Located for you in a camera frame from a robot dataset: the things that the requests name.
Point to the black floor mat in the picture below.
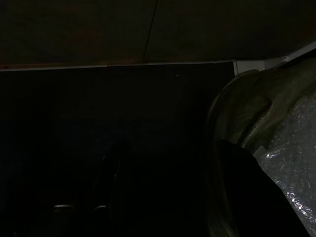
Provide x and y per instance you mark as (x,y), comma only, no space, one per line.
(74,111)

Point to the grey cabinet door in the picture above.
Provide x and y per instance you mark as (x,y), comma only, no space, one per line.
(74,29)

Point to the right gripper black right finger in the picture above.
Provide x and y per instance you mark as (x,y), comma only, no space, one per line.
(247,197)

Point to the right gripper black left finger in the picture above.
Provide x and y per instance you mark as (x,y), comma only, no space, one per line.
(116,197)

